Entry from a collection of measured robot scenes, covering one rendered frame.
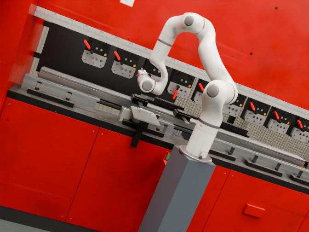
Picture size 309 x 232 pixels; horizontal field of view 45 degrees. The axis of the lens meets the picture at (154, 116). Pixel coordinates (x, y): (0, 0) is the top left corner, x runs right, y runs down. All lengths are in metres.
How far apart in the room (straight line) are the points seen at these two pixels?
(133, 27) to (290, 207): 1.76
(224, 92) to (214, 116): 0.14
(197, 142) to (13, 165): 1.24
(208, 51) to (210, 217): 1.34
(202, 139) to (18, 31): 1.18
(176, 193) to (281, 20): 1.39
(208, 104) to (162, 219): 0.65
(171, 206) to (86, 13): 1.27
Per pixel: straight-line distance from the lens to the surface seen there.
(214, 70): 1.95
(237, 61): 2.60
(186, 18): 1.97
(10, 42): 2.27
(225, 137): 3.02
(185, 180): 1.94
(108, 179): 2.56
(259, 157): 2.88
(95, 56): 2.43
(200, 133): 1.92
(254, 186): 2.82
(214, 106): 1.86
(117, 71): 2.44
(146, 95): 2.52
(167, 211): 2.00
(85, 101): 2.50
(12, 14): 2.25
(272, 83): 2.73
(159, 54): 2.11
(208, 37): 2.03
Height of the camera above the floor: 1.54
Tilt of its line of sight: 12 degrees down
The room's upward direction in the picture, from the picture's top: 22 degrees clockwise
